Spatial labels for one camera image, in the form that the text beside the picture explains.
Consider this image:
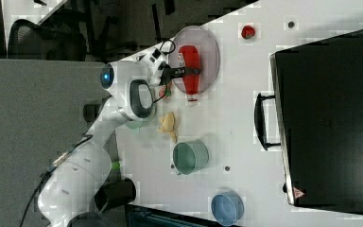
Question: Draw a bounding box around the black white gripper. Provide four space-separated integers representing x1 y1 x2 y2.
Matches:
136 47 200 86

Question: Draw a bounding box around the red ketchup bottle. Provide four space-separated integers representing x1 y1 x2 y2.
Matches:
178 45 201 102

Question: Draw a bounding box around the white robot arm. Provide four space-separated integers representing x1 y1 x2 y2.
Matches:
37 45 201 227

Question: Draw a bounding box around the purple oval plate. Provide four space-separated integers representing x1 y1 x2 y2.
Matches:
168 26 220 94

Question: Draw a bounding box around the red round fruit toy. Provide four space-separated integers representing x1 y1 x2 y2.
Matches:
159 82 172 98

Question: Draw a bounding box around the yellow banana bunch toy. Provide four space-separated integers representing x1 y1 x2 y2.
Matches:
158 113 177 144

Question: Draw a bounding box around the green perforated colander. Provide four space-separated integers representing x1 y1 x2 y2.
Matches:
126 107 156 130

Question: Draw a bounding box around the red strawberry toy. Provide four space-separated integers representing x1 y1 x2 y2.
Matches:
241 26 256 40

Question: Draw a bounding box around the green mug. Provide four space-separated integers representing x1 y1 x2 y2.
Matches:
172 140 209 175

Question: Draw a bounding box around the green oval object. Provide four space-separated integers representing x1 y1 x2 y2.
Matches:
112 161 121 170

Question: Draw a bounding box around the black office chair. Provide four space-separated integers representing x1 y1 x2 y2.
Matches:
8 9 87 61

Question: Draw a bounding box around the black round cup lower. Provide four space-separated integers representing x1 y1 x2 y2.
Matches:
95 178 136 210

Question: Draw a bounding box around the blue cup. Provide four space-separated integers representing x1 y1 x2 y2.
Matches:
211 190 245 227

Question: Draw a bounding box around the silver toaster oven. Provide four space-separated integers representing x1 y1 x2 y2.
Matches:
270 29 363 215

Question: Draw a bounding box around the black cable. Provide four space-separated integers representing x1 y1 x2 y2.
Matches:
159 39 177 56

